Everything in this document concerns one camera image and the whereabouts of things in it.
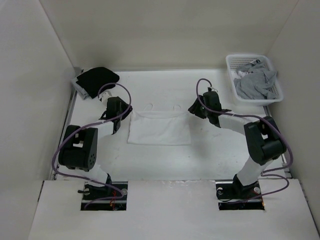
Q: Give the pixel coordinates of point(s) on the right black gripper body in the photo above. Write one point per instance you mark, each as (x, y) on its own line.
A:
(199, 111)

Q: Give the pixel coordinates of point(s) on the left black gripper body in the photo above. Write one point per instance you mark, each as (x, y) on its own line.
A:
(124, 108)

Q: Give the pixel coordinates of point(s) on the white tank top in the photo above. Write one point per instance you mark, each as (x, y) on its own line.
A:
(159, 128)

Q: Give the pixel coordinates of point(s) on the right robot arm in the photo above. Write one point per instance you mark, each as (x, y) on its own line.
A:
(262, 137)

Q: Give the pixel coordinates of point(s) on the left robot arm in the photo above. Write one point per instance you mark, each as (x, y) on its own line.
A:
(76, 156)

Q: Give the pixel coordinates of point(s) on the folded black tank top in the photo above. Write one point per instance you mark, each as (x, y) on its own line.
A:
(97, 80)

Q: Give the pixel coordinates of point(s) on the folded grey tank top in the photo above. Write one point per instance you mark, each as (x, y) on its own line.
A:
(80, 90)

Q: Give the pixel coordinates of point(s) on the grey tank top in basket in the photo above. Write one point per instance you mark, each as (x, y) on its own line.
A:
(255, 81)

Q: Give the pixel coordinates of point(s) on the white plastic basket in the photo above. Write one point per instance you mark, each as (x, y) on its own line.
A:
(233, 61)

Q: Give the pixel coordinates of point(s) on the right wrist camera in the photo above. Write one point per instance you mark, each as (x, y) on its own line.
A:
(212, 89)

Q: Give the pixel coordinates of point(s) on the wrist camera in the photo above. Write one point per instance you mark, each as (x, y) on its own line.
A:
(104, 96)
(212, 89)

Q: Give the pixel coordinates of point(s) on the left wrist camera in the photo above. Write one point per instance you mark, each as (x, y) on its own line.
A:
(104, 96)

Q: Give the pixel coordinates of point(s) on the left metal table rail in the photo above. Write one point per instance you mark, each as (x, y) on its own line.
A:
(67, 120)

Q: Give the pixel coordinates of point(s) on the metal table rail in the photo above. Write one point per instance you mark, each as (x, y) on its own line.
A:
(67, 120)
(279, 166)

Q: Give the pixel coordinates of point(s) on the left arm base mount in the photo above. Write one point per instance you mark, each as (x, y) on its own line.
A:
(102, 198)

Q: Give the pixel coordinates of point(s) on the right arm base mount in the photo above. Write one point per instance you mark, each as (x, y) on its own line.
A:
(234, 198)

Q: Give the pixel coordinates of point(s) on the right metal table rail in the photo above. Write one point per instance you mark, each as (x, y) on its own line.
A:
(279, 166)

